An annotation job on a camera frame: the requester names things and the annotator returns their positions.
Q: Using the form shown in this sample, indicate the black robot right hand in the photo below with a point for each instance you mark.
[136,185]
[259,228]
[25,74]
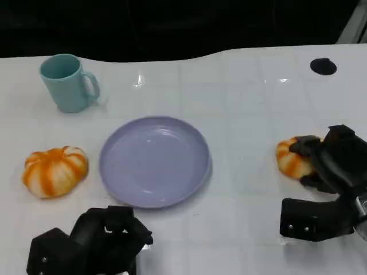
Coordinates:
[341,163]

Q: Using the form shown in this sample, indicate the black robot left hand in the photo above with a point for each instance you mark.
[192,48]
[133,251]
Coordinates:
[100,243]

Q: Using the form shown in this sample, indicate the orange and white bread roll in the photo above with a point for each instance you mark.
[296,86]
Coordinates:
[292,164]
[54,172]

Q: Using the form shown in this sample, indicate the lilac plate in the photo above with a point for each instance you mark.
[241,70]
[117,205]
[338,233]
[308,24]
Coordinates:
[155,161]

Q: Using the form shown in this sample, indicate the black round table grommet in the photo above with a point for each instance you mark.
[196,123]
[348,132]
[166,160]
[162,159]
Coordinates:
[322,66]

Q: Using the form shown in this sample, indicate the pale green mug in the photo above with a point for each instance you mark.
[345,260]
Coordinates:
[65,91]

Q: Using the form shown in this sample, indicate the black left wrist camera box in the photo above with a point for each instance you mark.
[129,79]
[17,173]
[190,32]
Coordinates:
[48,252]

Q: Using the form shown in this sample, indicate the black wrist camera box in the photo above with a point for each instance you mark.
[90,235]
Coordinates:
[312,219]
[48,252]

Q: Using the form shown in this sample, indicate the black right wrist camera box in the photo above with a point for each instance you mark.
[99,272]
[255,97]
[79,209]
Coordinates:
[312,219]

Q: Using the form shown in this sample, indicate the grey metal frame post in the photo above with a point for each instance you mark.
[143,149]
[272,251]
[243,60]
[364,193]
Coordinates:
[354,25]

